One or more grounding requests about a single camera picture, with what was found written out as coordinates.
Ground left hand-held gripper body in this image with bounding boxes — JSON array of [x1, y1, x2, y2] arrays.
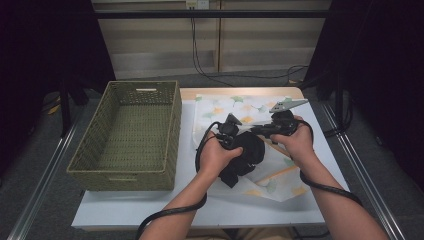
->
[[216, 113, 243, 148]]

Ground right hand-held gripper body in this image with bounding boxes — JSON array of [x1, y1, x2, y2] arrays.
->
[[269, 98, 309, 136]]

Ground black garment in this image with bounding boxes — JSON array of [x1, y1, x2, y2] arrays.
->
[[218, 130, 267, 189]]

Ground white leaf-print mesh laundry bag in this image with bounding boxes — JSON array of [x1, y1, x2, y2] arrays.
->
[[193, 94, 309, 203]]

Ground green woven basket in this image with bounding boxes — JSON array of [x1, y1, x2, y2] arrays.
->
[[66, 80, 183, 192]]

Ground person's right hand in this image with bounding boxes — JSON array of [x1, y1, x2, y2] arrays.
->
[[269, 115, 316, 166]]

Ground person's left hand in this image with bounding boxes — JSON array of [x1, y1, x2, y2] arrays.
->
[[196, 133, 244, 181]]

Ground black metal stand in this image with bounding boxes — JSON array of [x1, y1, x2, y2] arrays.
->
[[59, 76, 89, 138], [299, 71, 354, 134]]

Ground person's beige trousers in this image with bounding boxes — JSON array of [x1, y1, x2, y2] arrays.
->
[[186, 228, 294, 240]]

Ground black curtain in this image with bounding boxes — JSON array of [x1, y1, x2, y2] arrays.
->
[[304, 0, 424, 191], [0, 0, 116, 174]]

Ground black horizontal bar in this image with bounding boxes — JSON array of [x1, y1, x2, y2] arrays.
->
[[94, 9, 331, 20]]

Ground white table cover sheet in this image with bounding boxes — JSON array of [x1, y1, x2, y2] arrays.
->
[[71, 98, 351, 230]]

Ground black wall cable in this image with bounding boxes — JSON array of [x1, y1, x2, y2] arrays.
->
[[190, 17, 309, 88]]

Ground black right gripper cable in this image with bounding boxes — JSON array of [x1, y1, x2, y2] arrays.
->
[[293, 118, 364, 208]]

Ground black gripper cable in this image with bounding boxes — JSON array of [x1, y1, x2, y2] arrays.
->
[[135, 121, 223, 240], [293, 118, 364, 208]]

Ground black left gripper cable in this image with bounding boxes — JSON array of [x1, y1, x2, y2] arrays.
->
[[135, 121, 223, 240]]

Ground aluminium rail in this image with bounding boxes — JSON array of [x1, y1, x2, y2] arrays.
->
[[6, 109, 86, 240], [321, 103, 406, 240]]

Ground white wall socket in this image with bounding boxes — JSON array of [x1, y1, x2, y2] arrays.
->
[[185, 0, 210, 10]]

